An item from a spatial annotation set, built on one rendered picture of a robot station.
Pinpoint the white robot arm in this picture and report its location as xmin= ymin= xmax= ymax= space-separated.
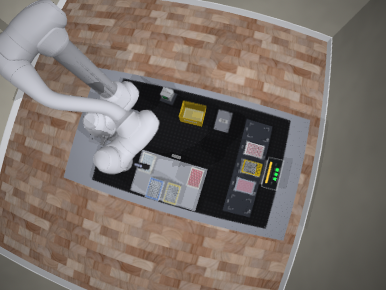
xmin=0 ymin=0 xmax=159 ymax=174

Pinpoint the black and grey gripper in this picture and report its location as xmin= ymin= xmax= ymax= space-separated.
xmin=130 ymin=159 xmax=150 ymax=170

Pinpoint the pink and pale blue well plate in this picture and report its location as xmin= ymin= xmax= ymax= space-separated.
xmin=234 ymin=177 xmax=256 ymax=195

